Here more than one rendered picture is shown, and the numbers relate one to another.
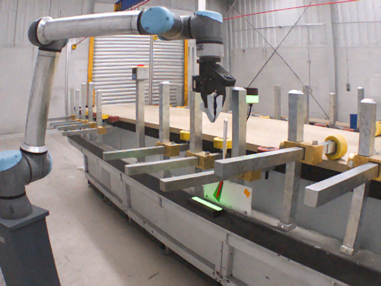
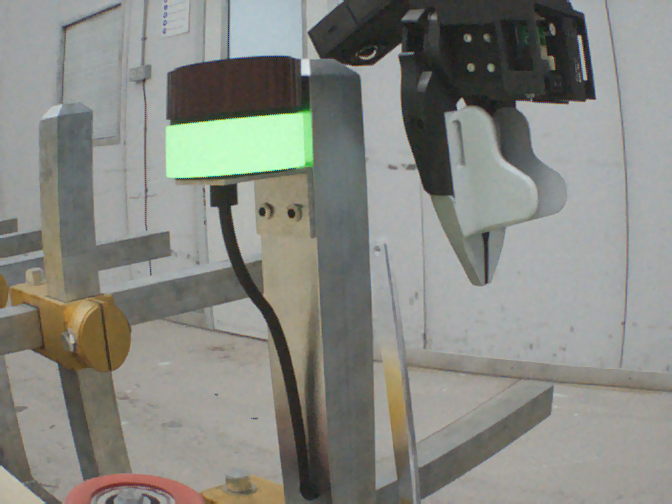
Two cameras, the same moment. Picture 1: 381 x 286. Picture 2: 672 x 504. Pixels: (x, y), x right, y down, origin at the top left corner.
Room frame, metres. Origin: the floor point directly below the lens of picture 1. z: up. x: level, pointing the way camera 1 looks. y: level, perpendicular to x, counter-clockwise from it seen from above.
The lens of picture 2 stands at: (1.49, -0.25, 1.09)
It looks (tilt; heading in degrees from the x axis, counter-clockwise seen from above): 9 degrees down; 165
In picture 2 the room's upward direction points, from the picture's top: 3 degrees counter-clockwise
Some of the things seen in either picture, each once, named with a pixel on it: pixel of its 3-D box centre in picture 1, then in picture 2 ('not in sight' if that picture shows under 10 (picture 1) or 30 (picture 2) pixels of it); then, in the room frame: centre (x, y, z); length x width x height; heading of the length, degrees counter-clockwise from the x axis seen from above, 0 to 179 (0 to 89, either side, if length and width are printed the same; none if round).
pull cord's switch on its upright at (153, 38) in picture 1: (152, 74); not in sight; (4.05, 0.45, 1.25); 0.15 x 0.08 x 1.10; 33
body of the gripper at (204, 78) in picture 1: (208, 75); (492, 1); (1.10, -0.06, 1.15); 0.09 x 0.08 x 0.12; 33
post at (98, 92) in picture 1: (99, 122); not in sight; (2.35, 0.66, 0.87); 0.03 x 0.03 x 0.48; 33
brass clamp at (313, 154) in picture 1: (300, 150); (64, 323); (0.86, -0.31, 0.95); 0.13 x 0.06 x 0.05; 33
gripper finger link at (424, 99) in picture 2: (219, 93); (442, 105); (1.09, -0.09, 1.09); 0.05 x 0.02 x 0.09; 123
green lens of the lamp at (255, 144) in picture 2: (249, 98); (232, 143); (1.12, -0.20, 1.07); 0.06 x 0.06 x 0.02
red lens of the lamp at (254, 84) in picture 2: (249, 91); (232, 88); (1.12, -0.20, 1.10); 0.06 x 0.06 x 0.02
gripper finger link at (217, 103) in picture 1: (213, 107); (491, 198); (1.11, -0.07, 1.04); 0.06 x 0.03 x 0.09; 33
